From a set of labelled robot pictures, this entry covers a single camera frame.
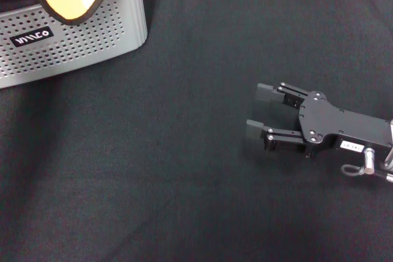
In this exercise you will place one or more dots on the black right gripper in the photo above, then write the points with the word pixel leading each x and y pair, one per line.
pixel 353 127

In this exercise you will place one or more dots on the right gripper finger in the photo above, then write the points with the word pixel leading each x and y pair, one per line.
pixel 254 131

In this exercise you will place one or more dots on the dark grey cloth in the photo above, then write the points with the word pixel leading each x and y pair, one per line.
pixel 15 2

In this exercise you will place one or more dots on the black tablecloth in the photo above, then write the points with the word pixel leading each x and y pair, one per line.
pixel 153 182

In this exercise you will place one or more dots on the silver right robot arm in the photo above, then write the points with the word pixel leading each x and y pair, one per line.
pixel 391 159

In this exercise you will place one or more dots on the grey perforated storage box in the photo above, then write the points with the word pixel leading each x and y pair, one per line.
pixel 92 38

